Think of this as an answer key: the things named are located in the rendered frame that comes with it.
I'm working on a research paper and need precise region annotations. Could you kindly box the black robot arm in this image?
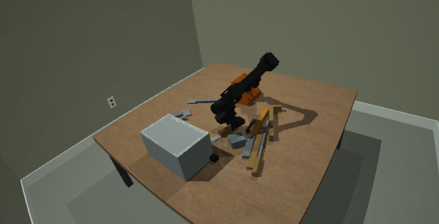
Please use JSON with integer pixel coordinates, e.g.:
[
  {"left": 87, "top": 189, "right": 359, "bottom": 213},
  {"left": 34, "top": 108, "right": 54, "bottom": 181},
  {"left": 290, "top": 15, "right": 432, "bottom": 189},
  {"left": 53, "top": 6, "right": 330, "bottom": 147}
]
[{"left": 210, "top": 52, "right": 279, "bottom": 124}]

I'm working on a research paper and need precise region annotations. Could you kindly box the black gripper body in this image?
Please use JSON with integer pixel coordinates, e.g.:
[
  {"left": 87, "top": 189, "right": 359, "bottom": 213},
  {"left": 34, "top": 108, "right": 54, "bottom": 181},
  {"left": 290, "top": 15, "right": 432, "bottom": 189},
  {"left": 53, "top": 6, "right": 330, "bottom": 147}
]
[{"left": 224, "top": 105, "right": 245, "bottom": 128}]

